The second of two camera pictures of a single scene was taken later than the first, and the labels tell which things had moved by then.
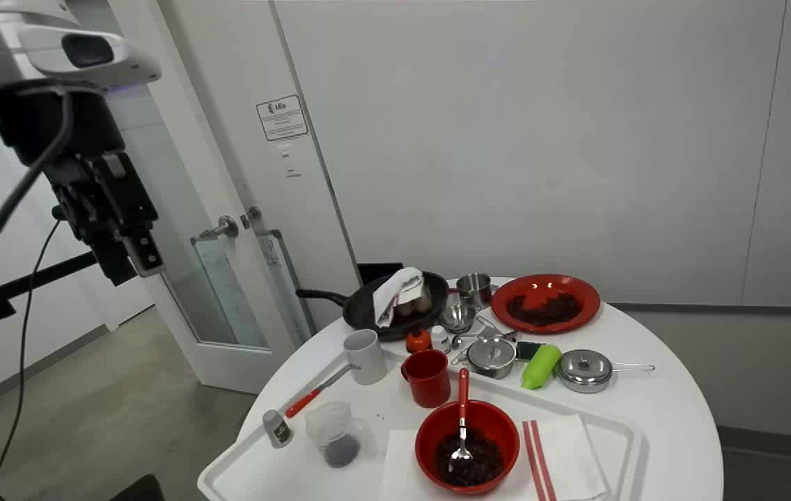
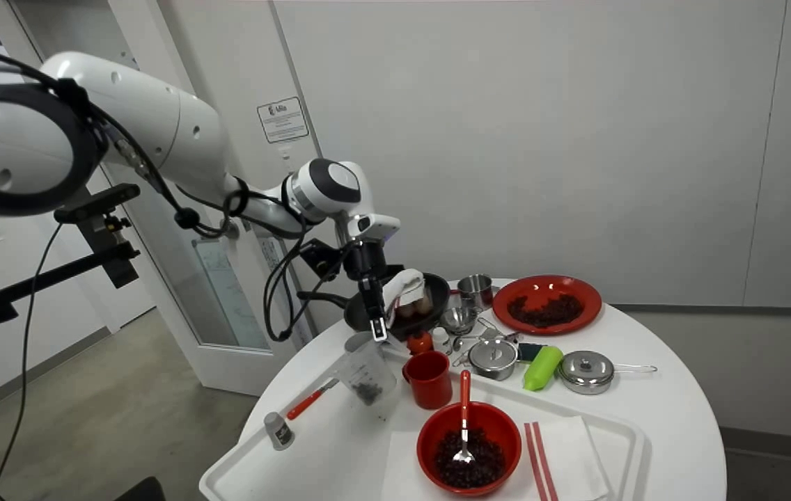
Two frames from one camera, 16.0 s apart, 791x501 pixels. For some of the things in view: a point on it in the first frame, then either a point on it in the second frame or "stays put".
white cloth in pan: x=395 y=289 stays put
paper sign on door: x=283 y=118 stays put
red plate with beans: x=546 y=304 stays put
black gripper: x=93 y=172 to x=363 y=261
